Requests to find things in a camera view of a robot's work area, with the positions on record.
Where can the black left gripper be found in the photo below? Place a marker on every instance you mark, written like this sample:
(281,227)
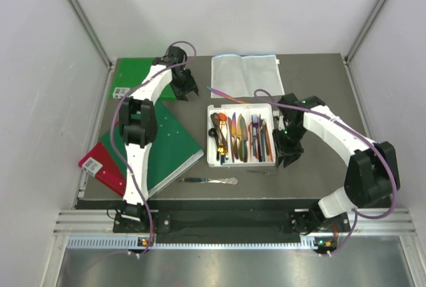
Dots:
(190,85)

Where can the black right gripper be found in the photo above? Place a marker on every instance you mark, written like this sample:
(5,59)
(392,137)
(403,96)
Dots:
(283,152)

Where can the small dark dessert fork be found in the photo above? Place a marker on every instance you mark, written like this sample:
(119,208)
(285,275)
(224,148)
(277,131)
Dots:
(267,172)

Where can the iridescent knife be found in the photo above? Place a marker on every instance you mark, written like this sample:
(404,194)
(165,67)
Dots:
(234,138)
(224,95)

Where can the brown wooden spoon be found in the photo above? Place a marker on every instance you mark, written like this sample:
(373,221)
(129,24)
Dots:
(216,121)

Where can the white cutlery tray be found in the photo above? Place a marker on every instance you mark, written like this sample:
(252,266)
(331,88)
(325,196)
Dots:
(263,111)

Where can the teal handled gold spoon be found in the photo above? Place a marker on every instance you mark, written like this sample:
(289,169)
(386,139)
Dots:
(223,149)

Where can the purple plastic fork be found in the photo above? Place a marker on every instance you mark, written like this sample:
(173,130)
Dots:
(255,137)

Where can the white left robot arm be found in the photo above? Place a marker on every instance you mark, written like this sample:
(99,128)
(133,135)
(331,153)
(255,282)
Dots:
(137,118)

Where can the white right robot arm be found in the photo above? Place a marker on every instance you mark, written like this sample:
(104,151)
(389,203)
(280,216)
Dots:
(372,172)

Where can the orange chopstick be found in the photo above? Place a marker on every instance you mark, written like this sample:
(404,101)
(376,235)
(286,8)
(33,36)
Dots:
(268,144)

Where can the copper knife in tray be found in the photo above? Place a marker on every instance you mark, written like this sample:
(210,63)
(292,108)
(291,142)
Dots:
(245,139)

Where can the orange spoon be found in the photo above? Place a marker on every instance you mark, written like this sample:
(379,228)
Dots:
(223,117)

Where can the light green plastic folder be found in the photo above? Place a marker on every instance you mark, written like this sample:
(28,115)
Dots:
(128,73)

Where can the clear mesh zip pouch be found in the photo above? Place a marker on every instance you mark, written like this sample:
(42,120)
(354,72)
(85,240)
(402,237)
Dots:
(240,76)

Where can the black measuring spoon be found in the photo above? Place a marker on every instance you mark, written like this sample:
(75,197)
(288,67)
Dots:
(213,133)

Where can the gold spoon in tray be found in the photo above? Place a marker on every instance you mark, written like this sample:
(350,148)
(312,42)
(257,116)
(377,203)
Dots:
(223,127)

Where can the silver ornate butter knife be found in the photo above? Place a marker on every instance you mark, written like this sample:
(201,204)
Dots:
(232,181)

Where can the magenta folder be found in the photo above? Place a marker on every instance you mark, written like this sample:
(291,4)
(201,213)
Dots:
(99,164)

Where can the dark green ring binder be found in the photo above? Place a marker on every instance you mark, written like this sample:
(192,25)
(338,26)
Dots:
(173,152)

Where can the black mounting base plate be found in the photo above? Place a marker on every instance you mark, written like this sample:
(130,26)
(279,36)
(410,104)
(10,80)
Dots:
(284,221)

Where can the aluminium frame rail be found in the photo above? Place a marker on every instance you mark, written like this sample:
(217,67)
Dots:
(89,31)

